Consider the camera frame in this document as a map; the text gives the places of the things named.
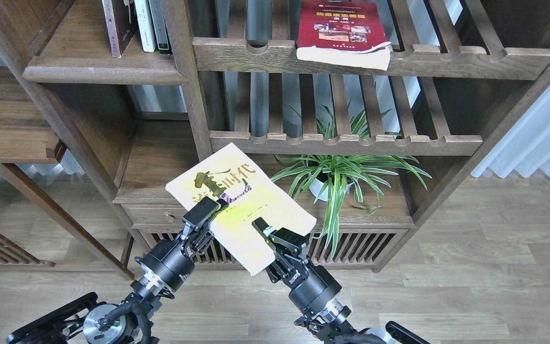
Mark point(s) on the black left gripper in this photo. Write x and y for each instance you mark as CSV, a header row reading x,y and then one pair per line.
x,y
169,263

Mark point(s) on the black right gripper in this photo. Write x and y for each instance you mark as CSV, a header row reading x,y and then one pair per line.
x,y
313,290

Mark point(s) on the yellow green book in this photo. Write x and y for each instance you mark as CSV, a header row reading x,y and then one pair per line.
x,y
230,175

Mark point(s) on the dark brown book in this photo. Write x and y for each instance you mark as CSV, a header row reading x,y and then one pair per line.
x,y
120,16

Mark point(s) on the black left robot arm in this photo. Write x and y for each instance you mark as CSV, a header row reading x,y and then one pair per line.
x,y
99,322

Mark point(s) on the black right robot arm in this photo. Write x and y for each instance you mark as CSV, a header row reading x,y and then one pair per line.
x,y
339,331

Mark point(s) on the brass drawer knob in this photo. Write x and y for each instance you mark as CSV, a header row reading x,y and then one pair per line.
x,y
169,217

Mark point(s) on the white plant pot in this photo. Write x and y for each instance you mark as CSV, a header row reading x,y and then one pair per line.
x,y
320,190

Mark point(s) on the green spider plant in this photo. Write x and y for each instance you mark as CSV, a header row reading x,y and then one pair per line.
x,y
367,168

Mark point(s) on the dark wooden bookshelf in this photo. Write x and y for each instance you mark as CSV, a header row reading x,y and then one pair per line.
x,y
134,122

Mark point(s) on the white upright book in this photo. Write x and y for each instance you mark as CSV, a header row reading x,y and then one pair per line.
x,y
145,25

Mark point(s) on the dark upright book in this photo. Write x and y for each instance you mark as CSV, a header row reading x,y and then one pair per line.
x,y
161,32

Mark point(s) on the red book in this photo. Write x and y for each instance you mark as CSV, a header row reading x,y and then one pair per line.
x,y
342,33

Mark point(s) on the white curtain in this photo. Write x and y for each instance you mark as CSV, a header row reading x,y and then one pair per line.
x,y
525,149

